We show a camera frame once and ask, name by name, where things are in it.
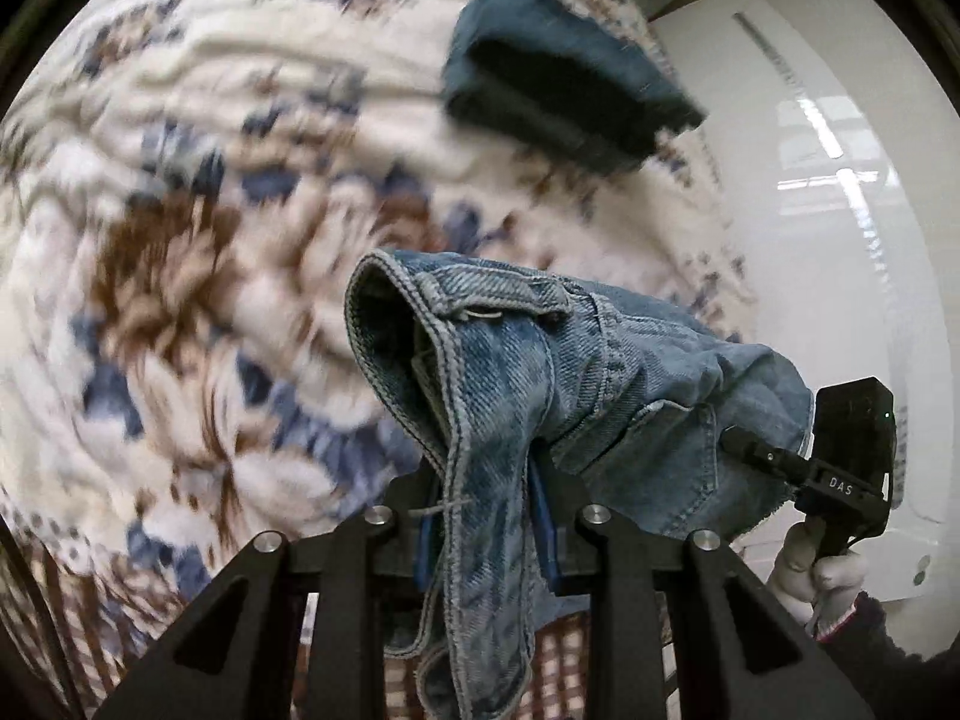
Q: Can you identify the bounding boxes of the brown checked bed sheet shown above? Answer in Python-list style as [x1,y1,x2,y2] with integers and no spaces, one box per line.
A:
[0,525,601,720]

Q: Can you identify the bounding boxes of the person's right hand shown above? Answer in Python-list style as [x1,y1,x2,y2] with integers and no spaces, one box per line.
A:
[765,517,872,643]

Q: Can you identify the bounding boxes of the light blue denim pants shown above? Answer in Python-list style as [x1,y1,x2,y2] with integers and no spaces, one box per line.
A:
[345,249,815,720]

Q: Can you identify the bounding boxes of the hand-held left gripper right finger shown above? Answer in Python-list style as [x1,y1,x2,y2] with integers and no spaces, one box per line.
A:
[529,450,878,720]

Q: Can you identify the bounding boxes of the dark teal folded cloth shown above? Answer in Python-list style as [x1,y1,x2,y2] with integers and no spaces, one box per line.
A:
[439,0,710,175]

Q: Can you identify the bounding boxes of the floral printed blanket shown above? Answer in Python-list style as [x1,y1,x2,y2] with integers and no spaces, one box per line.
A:
[0,0,751,713]

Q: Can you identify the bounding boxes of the white glossy cabinet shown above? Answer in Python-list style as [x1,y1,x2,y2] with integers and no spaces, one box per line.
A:
[649,0,952,610]

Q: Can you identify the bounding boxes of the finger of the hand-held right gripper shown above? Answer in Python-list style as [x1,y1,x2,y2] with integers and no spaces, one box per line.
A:
[720,426,812,482]

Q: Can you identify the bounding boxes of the person's right forearm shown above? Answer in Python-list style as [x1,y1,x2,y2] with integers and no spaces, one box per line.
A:
[814,591,960,720]

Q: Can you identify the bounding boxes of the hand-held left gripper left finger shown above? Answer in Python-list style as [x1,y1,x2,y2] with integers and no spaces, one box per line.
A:
[94,465,445,720]

